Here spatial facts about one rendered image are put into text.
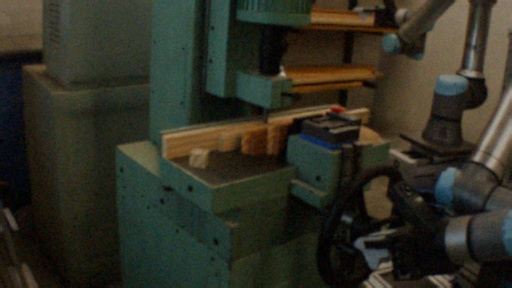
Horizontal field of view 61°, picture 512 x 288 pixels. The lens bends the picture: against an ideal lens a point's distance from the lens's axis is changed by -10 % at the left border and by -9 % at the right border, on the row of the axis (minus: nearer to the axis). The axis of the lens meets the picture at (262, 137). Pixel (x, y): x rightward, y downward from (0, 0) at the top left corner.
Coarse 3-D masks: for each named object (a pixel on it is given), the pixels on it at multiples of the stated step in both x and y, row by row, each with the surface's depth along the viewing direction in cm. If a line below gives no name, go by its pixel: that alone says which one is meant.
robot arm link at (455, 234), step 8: (448, 224) 70; (456, 224) 69; (464, 224) 68; (448, 232) 69; (456, 232) 68; (464, 232) 67; (448, 240) 69; (456, 240) 67; (464, 240) 66; (448, 248) 69; (456, 248) 67; (464, 248) 66; (448, 256) 69; (456, 256) 68; (464, 256) 67
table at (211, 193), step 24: (384, 144) 128; (168, 168) 104; (192, 168) 100; (216, 168) 101; (240, 168) 102; (264, 168) 103; (288, 168) 105; (192, 192) 97; (216, 192) 92; (240, 192) 97; (264, 192) 101; (312, 192) 101; (336, 192) 102
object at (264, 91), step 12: (240, 72) 118; (252, 72) 117; (240, 84) 119; (252, 84) 115; (264, 84) 112; (276, 84) 111; (288, 84) 114; (240, 96) 119; (252, 96) 116; (264, 96) 113; (276, 96) 112; (264, 108) 117
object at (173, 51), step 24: (168, 0) 125; (192, 0) 117; (168, 24) 127; (192, 24) 118; (168, 48) 128; (192, 48) 120; (168, 72) 129; (192, 72) 122; (168, 96) 131; (192, 96) 124; (168, 120) 133; (192, 120) 127; (216, 120) 132
